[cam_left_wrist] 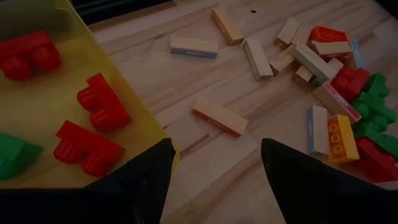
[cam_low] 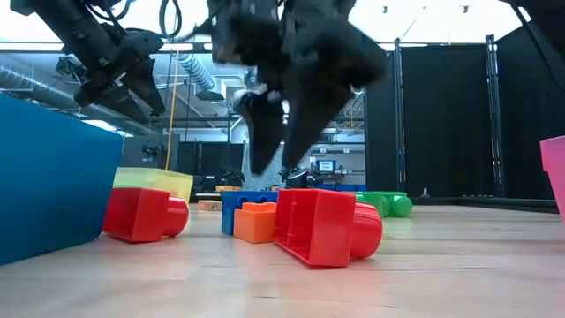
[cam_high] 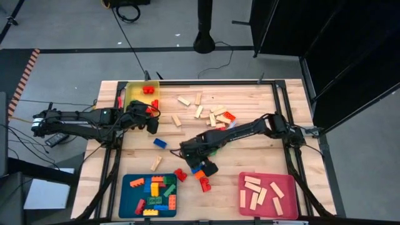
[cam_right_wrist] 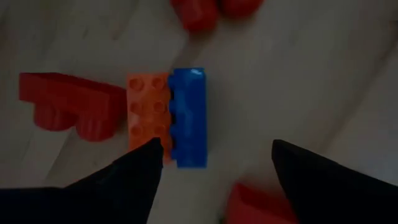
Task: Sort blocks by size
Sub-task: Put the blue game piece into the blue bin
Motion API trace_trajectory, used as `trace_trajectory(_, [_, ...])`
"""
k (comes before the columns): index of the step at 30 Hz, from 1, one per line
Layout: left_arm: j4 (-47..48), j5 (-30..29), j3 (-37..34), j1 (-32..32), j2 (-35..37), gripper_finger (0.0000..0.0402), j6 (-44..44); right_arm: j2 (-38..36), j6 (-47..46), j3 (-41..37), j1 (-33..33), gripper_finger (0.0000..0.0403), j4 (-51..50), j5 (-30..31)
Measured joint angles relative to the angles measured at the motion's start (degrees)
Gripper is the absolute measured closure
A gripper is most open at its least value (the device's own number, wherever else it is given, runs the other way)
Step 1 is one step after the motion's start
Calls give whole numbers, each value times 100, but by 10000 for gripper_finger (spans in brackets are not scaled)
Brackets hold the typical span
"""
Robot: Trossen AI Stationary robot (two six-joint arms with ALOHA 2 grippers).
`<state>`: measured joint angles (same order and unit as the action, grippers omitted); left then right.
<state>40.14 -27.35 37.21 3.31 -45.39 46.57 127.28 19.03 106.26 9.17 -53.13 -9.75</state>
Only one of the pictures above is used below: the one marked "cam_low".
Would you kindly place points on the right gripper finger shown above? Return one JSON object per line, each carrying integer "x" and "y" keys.
{"x": 265, "y": 132}
{"x": 309, "y": 119}

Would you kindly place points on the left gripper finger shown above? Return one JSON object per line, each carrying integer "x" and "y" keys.
{"x": 123, "y": 103}
{"x": 148, "y": 84}

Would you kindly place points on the plain wooden block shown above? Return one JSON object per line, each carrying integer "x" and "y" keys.
{"x": 210, "y": 206}

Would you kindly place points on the blue plastic bin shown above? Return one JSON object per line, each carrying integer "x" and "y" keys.
{"x": 53, "y": 185}

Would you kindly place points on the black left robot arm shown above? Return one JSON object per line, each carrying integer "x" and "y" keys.
{"x": 66, "y": 26}

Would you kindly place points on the black background robot arm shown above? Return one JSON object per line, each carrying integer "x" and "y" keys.
{"x": 296, "y": 179}
{"x": 229, "y": 177}

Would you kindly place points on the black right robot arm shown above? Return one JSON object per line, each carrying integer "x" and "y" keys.
{"x": 547, "y": 22}

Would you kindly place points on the blue white sign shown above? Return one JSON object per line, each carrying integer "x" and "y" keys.
{"x": 326, "y": 166}

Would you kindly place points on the black hanging ceiling device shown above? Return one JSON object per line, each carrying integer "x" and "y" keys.
{"x": 68, "y": 67}

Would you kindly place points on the black cabinet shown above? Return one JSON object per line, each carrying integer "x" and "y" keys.
{"x": 207, "y": 159}

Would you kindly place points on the yellow translucent plastic bin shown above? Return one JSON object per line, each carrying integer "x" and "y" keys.
{"x": 154, "y": 181}

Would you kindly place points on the blue plastic brick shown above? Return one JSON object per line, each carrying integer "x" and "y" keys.
{"x": 227, "y": 207}

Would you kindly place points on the orange plastic brick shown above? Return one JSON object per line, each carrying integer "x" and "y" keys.
{"x": 253, "y": 225}

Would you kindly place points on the grey ceiling pipe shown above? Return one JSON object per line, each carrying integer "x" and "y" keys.
{"x": 26, "y": 84}

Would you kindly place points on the red plastic brick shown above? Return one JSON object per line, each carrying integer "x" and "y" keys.
{"x": 137, "y": 214}
{"x": 326, "y": 229}

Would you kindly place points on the green plastic brick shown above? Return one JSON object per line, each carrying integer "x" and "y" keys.
{"x": 397, "y": 205}

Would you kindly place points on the black partition curtain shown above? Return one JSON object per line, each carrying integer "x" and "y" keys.
{"x": 446, "y": 123}

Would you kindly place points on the pink plastic bin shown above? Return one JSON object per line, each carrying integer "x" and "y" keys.
{"x": 555, "y": 168}

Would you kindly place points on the silver flexible duct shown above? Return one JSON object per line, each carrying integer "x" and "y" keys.
{"x": 196, "y": 70}

